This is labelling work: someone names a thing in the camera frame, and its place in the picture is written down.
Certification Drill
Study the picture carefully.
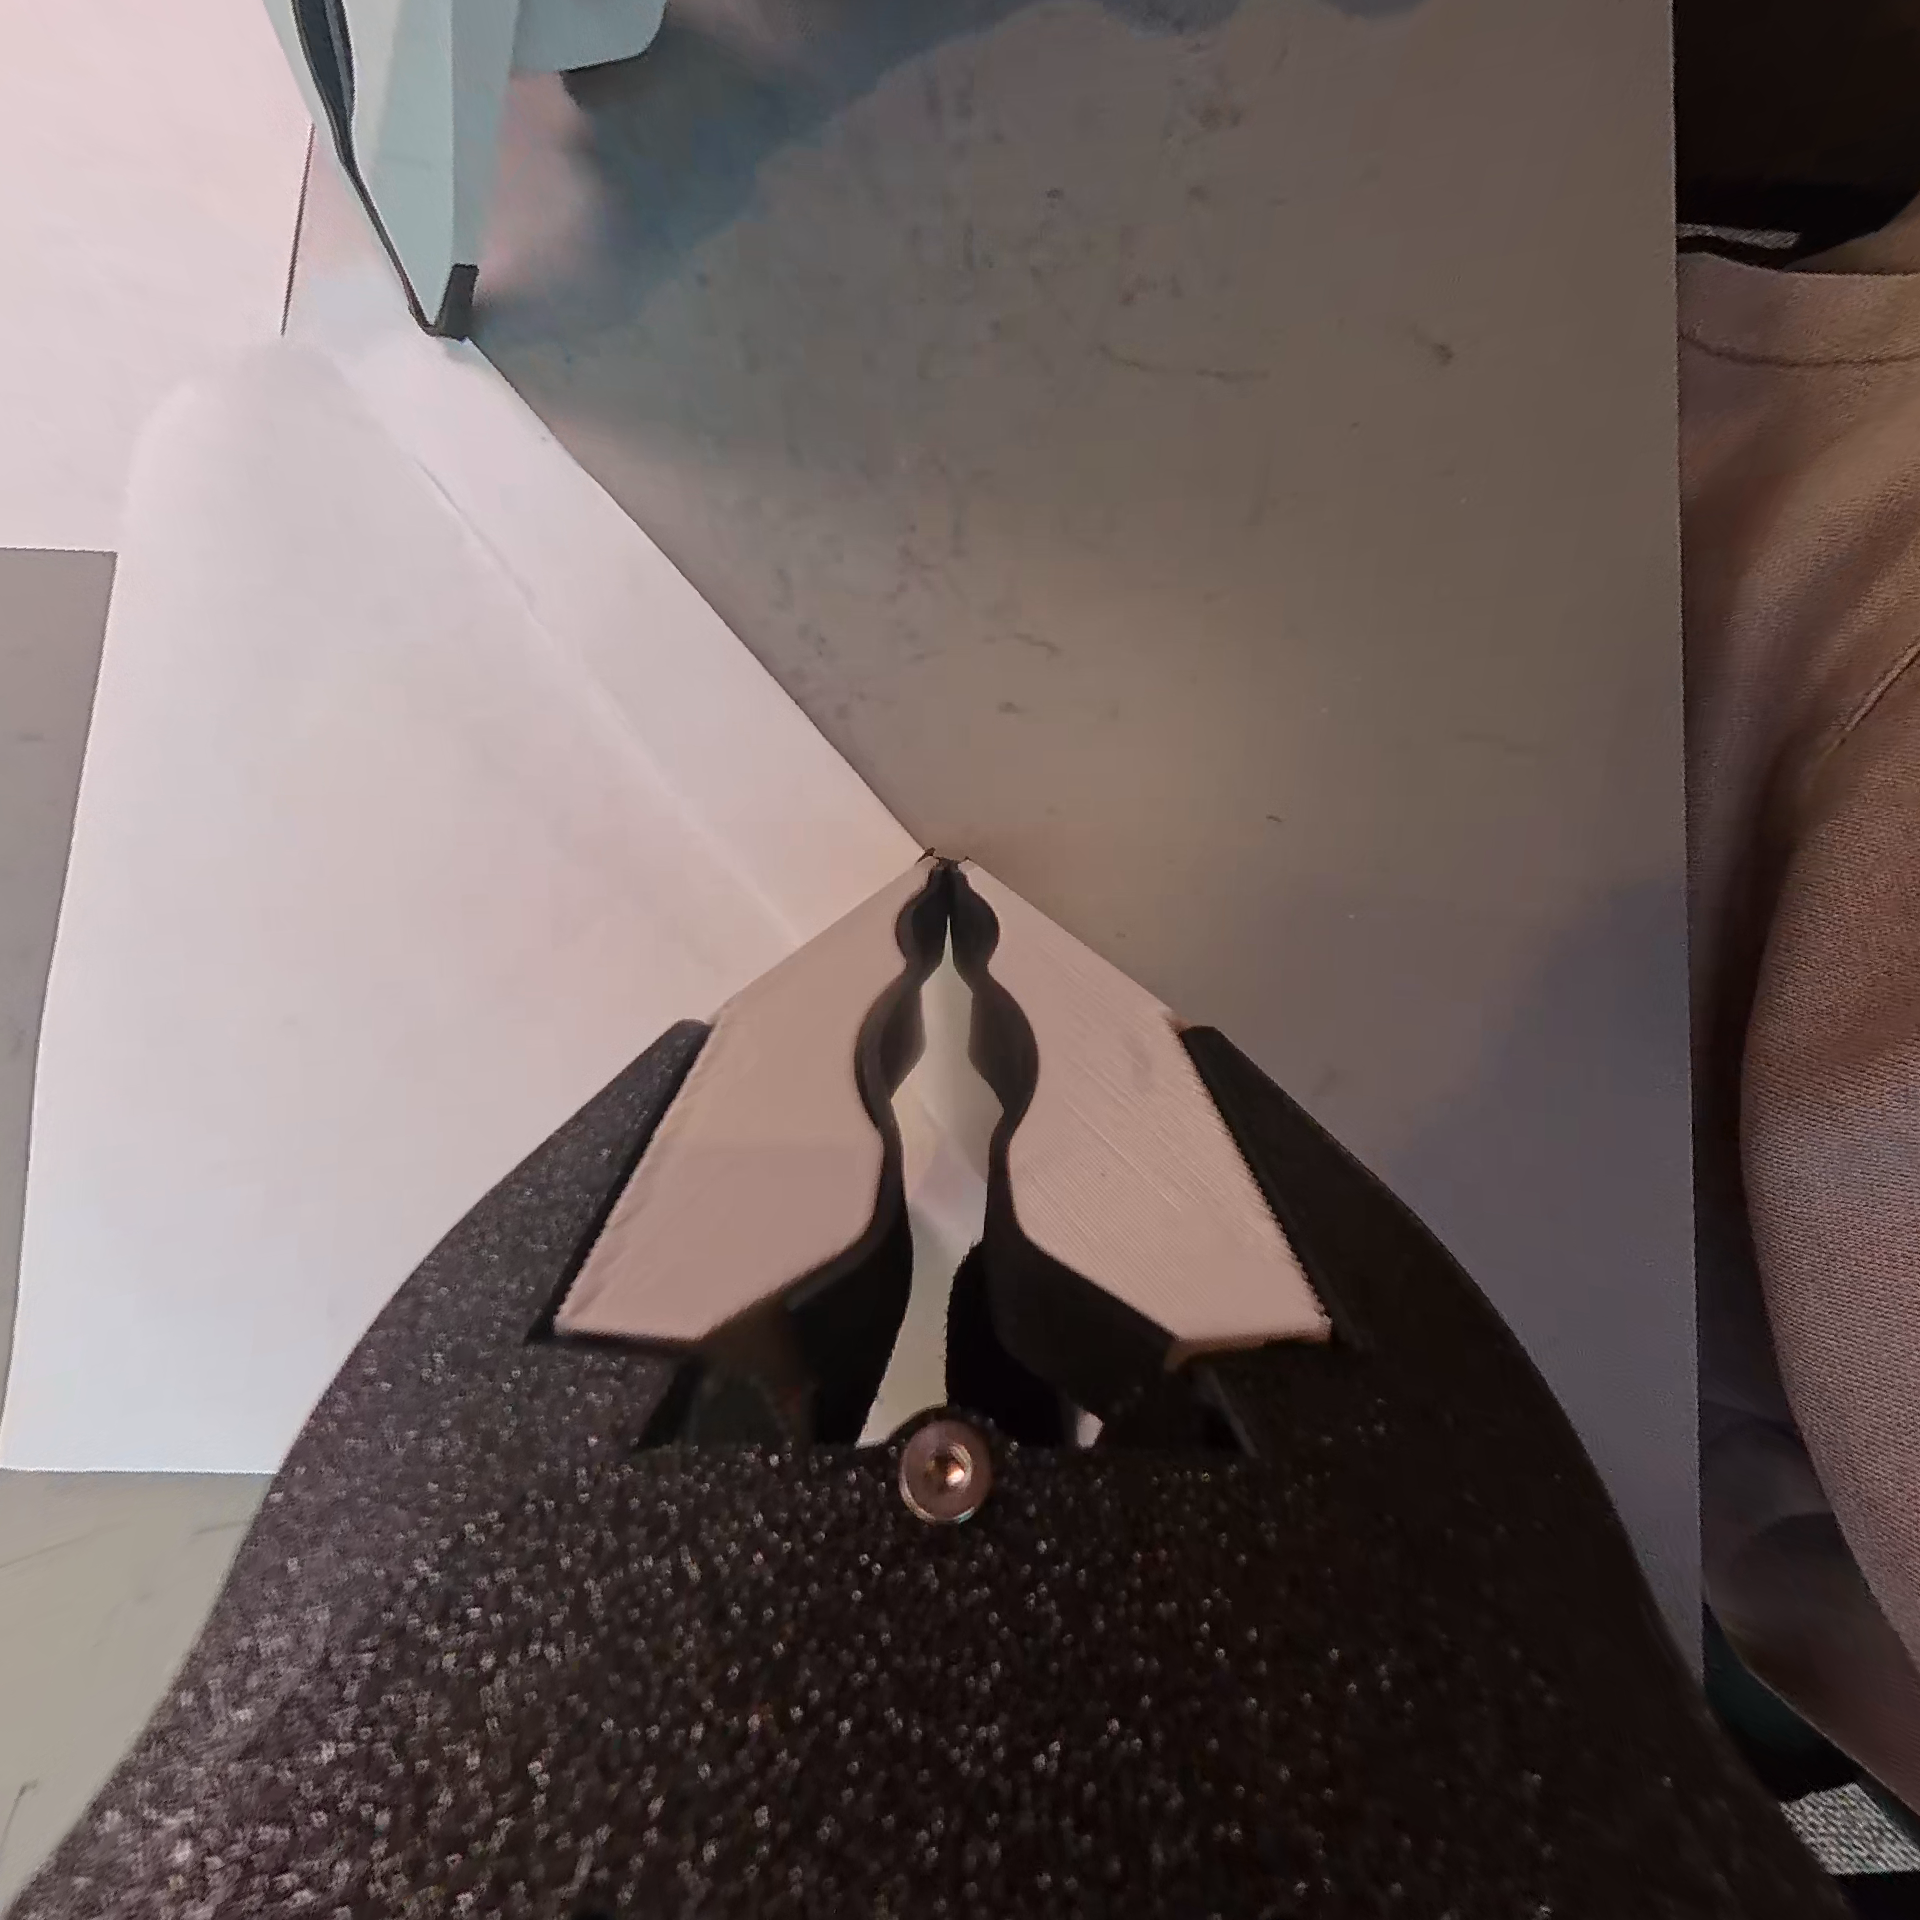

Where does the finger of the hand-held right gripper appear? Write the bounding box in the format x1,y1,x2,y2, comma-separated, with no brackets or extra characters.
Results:
288,0,514,343

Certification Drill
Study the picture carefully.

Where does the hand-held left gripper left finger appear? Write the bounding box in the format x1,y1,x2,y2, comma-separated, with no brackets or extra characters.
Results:
550,856,953,1438

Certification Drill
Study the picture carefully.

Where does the person's beige sweatshirt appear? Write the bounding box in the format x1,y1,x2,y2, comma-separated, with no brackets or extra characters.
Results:
1671,194,1920,1728

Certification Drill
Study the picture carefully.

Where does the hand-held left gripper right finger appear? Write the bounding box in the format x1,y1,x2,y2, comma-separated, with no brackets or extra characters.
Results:
944,861,1334,1446

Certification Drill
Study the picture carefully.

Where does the white paper sheet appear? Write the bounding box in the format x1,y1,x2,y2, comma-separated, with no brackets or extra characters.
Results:
0,151,991,1479
0,0,318,553

